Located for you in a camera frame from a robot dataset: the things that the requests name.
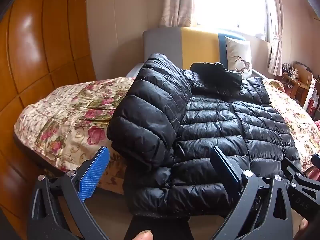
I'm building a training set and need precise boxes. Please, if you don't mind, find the cluttered wooden desk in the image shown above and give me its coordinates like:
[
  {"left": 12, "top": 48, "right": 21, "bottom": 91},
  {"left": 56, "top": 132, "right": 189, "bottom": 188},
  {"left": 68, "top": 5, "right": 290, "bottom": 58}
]
[{"left": 281, "top": 61, "right": 313, "bottom": 107}]

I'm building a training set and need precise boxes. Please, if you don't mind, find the grey bed frame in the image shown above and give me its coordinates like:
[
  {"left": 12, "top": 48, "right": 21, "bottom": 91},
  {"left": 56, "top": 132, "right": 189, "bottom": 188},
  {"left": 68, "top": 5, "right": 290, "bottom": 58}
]
[{"left": 126, "top": 62, "right": 145, "bottom": 78}]

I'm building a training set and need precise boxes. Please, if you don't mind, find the grey yellow blue headboard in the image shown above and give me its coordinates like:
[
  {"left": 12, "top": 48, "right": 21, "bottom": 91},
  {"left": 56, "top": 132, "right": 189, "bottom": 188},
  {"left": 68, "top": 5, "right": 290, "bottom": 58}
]
[{"left": 142, "top": 27, "right": 247, "bottom": 71}]

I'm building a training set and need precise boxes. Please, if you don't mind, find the wooden wardrobe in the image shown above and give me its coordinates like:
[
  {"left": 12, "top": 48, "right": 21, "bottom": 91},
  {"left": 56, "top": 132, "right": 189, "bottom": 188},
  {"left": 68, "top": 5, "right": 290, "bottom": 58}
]
[{"left": 0, "top": 0, "right": 98, "bottom": 240}]

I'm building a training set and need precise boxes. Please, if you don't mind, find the floral bedspread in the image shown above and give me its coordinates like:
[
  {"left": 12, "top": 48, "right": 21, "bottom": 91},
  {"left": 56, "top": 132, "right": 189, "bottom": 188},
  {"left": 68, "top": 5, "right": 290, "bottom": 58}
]
[{"left": 14, "top": 76, "right": 320, "bottom": 195}]

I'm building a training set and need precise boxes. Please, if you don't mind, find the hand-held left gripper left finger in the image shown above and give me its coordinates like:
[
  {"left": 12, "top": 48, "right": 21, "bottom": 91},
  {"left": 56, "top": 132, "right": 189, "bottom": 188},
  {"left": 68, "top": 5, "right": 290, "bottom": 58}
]
[{"left": 27, "top": 146, "right": 111, "bottom": 240}]

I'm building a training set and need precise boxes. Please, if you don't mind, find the person's left hand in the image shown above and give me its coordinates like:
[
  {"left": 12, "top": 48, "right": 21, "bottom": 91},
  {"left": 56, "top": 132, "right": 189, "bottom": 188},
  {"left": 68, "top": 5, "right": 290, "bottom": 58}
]
[{"left": 132, "top": 231, "right": 154, "bottom": 240}]

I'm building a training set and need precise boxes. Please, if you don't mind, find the bright window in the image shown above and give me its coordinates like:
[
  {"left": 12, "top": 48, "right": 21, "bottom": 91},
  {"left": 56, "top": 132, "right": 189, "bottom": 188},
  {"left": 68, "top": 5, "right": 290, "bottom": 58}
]
[{"left": 192, "top": 0, "right": 271, "bottom": 40}]

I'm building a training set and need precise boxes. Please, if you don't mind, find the white printed pillow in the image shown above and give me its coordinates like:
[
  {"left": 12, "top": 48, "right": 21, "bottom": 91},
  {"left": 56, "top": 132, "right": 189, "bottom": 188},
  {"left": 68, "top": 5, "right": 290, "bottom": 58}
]
[{"left": 224, "top": 36, "right": 253, "bottom": 79}]

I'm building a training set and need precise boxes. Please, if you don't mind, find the beige patterned curtain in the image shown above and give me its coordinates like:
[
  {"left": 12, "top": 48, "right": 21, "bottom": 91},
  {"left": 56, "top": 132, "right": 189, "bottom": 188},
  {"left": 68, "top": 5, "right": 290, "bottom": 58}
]
[
  {"left": 261, "top": 0, "right": 284, "bottom": 77},
  {"left": 159, "top": 0, "right": 197, "bottom": 28}
]

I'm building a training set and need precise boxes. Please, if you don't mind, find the black puffer jacket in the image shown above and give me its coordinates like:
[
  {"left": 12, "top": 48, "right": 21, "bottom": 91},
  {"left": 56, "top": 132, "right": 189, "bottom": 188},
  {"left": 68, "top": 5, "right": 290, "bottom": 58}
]
[{"left": 99, "top": 52, "right": 302, "bottom": 217}]

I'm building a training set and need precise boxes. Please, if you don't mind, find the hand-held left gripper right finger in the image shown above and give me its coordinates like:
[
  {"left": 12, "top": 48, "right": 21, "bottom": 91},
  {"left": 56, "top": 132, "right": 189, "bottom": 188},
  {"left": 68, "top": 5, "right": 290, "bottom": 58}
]
[{"left": 210, "top": 146, "right": 293, "bottom": 240}]

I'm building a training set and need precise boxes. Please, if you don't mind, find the light wooden board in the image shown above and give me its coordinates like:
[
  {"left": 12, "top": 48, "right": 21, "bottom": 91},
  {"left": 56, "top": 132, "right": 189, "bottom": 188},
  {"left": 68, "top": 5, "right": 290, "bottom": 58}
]
[{"left": 296, "top": 66, "right": 313, "bottom": 105}]

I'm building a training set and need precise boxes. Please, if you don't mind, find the red bag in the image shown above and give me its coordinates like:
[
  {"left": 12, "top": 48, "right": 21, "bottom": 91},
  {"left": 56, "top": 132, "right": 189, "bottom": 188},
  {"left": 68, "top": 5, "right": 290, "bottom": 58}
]
[{"left": 307, "top": 99, "right": 319, "bottom": 117}]

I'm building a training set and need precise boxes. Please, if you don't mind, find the person's right hand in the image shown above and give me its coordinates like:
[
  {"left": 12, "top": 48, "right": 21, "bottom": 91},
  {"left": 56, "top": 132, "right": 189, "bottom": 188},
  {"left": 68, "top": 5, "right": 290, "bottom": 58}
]
[{"left": 294, "top": 217, "right": 310, "bottom": 240}]

